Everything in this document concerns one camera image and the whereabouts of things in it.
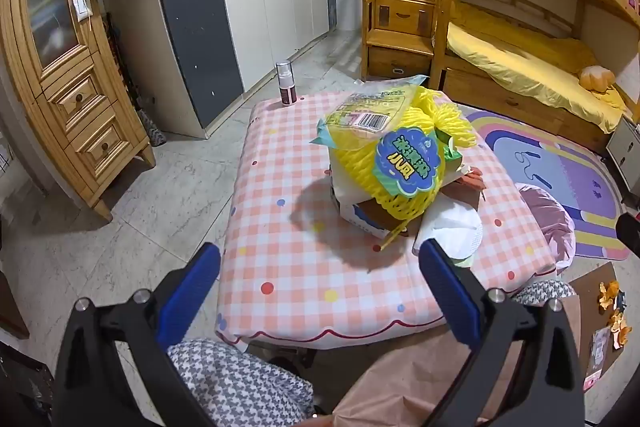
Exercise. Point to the wooden glass door cabinet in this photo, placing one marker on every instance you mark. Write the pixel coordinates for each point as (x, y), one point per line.
(75, 97)

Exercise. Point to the pink checkered tablecloth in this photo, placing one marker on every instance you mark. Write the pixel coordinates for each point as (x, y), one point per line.
(300, 267)

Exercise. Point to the white cardboard box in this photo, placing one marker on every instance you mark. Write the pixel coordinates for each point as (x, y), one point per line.
(347, 189)

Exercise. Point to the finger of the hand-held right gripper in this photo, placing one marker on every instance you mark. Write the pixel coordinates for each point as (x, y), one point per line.
(630, 233)

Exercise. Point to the brown cardboard piece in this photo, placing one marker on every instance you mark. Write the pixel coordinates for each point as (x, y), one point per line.
(375, 211)

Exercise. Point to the orange plush pillow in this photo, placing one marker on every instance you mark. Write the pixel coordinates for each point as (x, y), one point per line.
(596, 78)

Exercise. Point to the yellow foam net bag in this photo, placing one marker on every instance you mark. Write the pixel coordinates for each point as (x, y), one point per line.
(360, 177)

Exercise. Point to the orange peel pile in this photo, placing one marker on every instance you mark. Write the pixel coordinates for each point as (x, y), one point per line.
(614, 307)

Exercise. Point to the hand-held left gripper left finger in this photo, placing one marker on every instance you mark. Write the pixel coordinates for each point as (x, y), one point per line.
(192, 287)

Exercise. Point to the dark patterned cloth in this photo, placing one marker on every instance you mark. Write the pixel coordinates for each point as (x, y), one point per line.
(152, 127)

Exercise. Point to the pink cushion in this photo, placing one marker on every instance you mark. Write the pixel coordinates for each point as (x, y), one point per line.
(550, 217)

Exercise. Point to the houndstooth trousers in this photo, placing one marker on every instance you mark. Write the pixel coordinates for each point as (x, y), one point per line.
(235, 382)

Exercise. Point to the clear cap spray bottle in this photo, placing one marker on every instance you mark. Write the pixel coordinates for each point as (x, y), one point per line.
(286, 92)

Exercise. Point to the purple rainbow rug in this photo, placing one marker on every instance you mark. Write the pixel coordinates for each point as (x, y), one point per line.
(575, 177)

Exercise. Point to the white side cabinet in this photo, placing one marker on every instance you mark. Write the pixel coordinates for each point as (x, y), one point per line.
(625, 147)

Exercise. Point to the orange rubber glove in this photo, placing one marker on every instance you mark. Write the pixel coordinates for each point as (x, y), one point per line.
(474, 179)

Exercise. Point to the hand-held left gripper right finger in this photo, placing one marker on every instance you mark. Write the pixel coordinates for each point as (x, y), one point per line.
(450, 292)

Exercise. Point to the yellow green plastic bag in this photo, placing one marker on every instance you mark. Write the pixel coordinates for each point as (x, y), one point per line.
(360, 112)

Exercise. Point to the white tag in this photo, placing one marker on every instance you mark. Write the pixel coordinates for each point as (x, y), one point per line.
(82, 7)

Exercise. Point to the cardboard floor box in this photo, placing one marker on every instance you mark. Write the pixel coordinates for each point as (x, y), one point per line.
(595, 307)

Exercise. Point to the blue white carton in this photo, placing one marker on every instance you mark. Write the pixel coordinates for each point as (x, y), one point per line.
(357, 214)

